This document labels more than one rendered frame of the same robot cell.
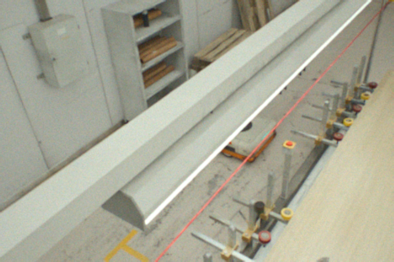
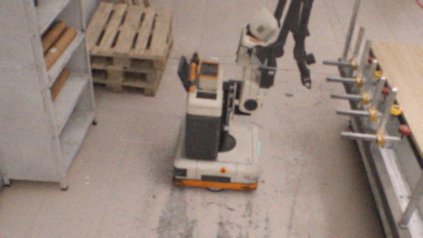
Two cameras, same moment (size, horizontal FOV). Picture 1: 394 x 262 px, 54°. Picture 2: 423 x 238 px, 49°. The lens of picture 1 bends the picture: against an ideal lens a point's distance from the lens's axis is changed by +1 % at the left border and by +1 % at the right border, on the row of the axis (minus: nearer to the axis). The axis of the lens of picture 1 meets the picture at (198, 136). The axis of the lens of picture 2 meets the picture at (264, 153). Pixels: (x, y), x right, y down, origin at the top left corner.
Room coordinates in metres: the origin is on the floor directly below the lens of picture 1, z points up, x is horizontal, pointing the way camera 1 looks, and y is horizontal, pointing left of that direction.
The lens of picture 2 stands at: (1.31, 1.32, 2.52)
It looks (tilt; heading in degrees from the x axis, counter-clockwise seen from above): 38 degrees down; 315
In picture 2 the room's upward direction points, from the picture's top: 9 degrees clockwise
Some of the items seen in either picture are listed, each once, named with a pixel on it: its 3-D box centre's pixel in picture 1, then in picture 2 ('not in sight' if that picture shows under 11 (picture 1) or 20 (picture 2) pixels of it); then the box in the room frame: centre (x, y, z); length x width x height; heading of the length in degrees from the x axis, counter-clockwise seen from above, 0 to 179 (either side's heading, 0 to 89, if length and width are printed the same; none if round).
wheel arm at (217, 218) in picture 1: (237, 228); not in sight; (1.67, -0.21, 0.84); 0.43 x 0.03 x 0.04; 52
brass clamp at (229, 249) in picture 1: (230, 249); not in sight; (1.43, -0.14, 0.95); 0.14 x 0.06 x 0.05; 142
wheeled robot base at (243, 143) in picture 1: (240, 133); (217, 153); (3.66, -0.49, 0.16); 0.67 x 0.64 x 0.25; 52
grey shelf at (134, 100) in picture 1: (151, 61); (39, 67); (4.51, 0.53, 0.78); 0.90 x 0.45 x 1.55; 142
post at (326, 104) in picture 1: (323, 125); (383, 119); (2.64, -1.06, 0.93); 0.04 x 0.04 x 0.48; 52
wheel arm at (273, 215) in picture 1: (260, 210); not in sight; (1.85, -0.39, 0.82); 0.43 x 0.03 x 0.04; 52
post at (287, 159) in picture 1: (285, 176); (415, 197); (2.06, -0.62, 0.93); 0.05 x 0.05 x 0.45; 52
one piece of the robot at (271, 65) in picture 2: not in sight; (265, 66); (3.49, -0.72, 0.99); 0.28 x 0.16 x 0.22; 142
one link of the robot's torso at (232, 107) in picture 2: not in sight; (244, 97); (3.61, -0.66, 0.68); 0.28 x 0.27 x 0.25; 142
